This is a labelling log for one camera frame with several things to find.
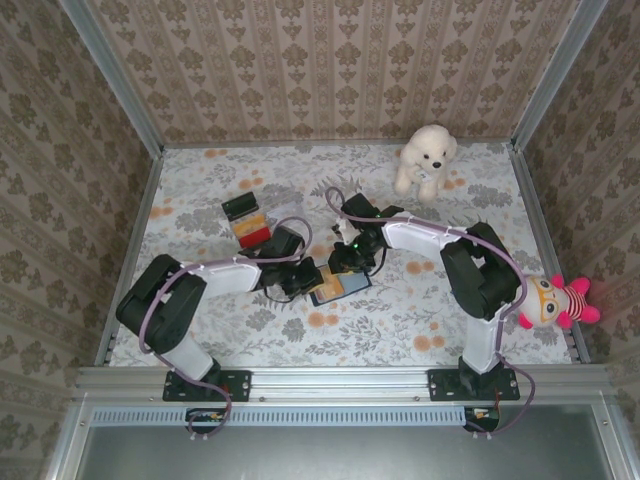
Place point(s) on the blue card holder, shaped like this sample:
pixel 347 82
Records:
pixel 357 285

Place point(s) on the orange credit card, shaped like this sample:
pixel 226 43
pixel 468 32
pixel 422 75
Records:
pixel 331 289

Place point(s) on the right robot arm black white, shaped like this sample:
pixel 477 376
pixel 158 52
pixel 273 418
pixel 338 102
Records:
pixel 425 235

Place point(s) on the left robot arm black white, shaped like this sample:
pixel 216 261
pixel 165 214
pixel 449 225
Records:
pixel 160 300

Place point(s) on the red card stack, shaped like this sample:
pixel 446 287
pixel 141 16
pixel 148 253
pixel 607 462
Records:
pixel 255 238

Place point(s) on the white card stack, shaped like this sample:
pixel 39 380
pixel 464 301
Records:
pixel 282 214

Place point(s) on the orange card stack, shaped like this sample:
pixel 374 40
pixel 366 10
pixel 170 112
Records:
pixel 249 226

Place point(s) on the floral tablecloth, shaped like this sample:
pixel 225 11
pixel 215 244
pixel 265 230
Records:
pixel 350 325

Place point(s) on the clear plastic organizer box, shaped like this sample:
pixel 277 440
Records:
pixel 285 210

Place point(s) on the small black box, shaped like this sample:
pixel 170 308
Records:
pixel 240 205

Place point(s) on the aluminium mounting beam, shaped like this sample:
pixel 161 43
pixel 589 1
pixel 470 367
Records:
pixel 340 382

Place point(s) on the white plush dog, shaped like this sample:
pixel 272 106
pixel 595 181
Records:
pixel 425 150

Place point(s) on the grey metal panel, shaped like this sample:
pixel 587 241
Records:
pixel 340 455

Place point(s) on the pink striped plush doll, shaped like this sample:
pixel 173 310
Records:
pixel 545 305

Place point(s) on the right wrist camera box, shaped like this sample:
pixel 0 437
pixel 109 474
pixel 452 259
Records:
pixel 344 230

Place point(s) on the aluminium table edge rail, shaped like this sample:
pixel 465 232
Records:
pixel 300 144

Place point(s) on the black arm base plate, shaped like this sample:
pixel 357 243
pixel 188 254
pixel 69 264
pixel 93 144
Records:
pixel 442 385
pixel 235 385

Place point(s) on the aluminium side rail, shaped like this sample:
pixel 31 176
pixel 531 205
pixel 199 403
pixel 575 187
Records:
pixel 146 200
pixel 531 200

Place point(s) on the aluminium frame post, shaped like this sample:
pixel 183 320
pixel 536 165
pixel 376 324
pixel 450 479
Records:
pixel 556 75
pixel 114 75

